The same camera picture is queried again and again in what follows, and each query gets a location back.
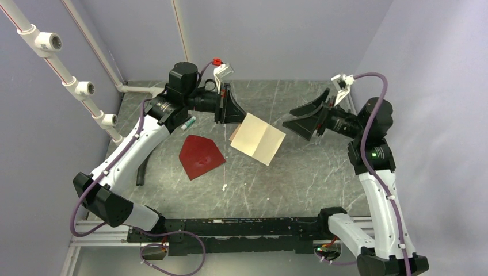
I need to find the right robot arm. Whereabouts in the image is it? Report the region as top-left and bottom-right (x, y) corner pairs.
(283, 90), (429, 275)

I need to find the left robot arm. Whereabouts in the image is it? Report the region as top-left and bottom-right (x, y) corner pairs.
(70, 59), (246, 242)

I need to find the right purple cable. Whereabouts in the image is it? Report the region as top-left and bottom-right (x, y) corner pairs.
(313, 72), (413, 276)

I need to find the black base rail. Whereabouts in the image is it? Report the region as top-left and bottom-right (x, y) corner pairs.
(127, 217), (334, 256)

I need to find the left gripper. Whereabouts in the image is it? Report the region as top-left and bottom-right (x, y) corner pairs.
(185, 83), (251, 125)

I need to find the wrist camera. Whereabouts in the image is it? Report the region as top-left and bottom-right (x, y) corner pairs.
(331, 74), (355, 107)
(213, 63), (234, 92)

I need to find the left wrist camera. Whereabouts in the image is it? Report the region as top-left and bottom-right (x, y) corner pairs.
(213, 63), (234, 92)

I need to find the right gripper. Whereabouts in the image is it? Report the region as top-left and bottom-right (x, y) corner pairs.
(282, 89), (364, 141)

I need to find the green glue stick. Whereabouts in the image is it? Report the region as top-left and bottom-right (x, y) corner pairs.
(180, 116), (197, 131)

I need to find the purple cable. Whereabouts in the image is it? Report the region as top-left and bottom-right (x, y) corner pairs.
(69, 60), (223, 276)
(313, 72), (413, 276)

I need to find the red envelope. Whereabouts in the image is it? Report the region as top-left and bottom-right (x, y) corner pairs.
(178, 135), (226, 181)

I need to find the black corrugated hose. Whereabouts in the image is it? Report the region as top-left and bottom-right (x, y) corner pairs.
(135, 149), (154, 187)

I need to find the tan letter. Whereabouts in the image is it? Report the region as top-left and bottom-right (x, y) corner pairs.
(230, 113), (286, 166)

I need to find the white pvc pipe frame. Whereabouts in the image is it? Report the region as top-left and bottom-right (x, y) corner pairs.
(1, 1), (185, 148)

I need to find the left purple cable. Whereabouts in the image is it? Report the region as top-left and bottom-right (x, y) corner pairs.
(69, 60), (223, 276)

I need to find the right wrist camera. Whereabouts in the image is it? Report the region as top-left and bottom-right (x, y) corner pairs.
(331, 74), (355, 107)

